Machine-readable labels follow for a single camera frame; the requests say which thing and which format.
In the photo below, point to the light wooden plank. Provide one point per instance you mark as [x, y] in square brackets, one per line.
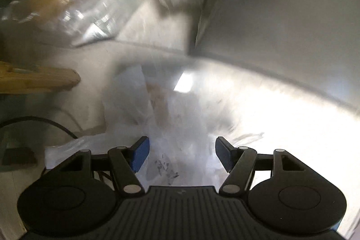
[36, 79]

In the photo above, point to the grey metal panel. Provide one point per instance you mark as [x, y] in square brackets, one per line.
[281, 9]

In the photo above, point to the clear plastic bag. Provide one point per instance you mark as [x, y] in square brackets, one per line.
[70, 3]

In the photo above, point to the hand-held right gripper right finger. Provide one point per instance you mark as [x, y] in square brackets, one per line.
[223, 154]

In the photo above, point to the white plastic bag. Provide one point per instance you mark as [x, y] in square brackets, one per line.
[182, 144]

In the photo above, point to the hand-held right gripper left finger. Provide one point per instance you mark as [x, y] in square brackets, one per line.
[140, 154]

